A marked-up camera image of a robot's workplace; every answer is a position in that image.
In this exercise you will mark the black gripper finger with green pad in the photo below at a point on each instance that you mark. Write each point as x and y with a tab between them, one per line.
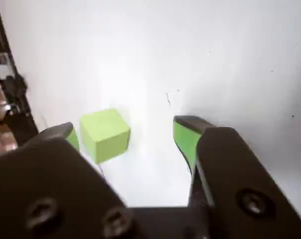
235	174
41	174

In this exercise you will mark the green cube block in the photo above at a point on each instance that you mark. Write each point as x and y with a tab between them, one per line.
103	134

